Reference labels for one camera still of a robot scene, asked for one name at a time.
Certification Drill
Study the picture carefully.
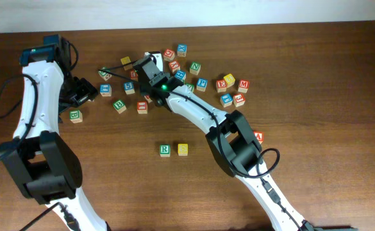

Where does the green B block far left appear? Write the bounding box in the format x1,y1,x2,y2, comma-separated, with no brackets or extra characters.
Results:
69,110,83,123

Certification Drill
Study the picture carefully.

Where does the blue P block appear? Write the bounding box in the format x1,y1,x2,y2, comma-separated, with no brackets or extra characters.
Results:
196,78,208,92

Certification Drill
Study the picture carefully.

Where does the red K block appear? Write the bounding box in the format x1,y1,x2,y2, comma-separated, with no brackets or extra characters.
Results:
169,60,181,74

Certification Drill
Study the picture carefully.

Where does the red Y block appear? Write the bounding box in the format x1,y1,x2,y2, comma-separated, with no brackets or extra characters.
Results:
144,95,152,103

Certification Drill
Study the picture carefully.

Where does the blue block lower right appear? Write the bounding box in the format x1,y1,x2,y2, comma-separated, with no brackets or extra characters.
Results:
220,94,233,107

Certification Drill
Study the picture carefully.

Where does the yellow block top left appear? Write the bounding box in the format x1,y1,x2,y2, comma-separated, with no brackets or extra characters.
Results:
121,56,133,71

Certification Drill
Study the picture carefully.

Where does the red C block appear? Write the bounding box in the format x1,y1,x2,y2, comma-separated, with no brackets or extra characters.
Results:
163,49,175,62

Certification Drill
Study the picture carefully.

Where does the blue H block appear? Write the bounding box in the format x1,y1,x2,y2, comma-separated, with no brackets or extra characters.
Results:
174,70,187,81

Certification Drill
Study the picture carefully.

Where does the green b block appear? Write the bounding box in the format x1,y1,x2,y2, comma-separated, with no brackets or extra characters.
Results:
69,110,83,123
113,99,127,114

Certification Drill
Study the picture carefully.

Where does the red I block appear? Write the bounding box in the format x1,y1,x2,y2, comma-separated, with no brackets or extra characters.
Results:
137,101,148,114

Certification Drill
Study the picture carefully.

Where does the red M block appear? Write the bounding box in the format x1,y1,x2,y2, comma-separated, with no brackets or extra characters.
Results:
238,80,249,93

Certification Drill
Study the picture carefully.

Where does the green B block centre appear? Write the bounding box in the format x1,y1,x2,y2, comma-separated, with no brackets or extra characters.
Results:
113,99,127,114

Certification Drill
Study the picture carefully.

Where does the green R block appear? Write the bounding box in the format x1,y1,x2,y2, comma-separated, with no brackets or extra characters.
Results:
160,144,171,157

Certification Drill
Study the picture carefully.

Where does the yellow S block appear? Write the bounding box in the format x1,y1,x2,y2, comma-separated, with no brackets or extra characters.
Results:
178,144,188,156

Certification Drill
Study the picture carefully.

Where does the red U block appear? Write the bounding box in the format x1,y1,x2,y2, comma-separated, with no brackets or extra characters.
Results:
130,70,138,81

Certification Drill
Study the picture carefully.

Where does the red A block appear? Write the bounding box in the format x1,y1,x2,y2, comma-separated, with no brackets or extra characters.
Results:
254,131,264,144

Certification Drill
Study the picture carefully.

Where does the green J block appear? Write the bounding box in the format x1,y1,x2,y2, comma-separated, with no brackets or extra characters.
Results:
98,67,112,81

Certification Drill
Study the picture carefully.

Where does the yellow block by E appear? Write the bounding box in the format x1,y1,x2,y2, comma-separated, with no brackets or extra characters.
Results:
223,73,235,88

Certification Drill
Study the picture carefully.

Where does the blue 5 block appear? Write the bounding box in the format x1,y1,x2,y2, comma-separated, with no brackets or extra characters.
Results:
124,82,135,95

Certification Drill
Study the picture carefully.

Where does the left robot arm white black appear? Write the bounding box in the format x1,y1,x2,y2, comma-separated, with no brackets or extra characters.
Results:
0,35,110,230

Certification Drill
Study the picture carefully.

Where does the blue X block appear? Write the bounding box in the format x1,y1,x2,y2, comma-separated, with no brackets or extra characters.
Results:
177,44,187,57

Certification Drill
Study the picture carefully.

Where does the green V block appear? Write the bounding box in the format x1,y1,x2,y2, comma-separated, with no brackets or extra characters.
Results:
185,83,194,92

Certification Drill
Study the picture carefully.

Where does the green N block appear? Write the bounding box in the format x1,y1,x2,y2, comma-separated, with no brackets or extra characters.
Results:
189,62,201,76

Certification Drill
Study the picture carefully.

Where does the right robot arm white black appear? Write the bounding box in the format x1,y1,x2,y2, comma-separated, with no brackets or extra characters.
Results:
133,54,316,231

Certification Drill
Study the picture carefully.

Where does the red E block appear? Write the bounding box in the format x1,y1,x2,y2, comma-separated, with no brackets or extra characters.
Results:
216,80,227,93

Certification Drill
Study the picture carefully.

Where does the red 3 block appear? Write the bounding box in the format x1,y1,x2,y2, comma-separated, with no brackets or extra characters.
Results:
233,94,246,107

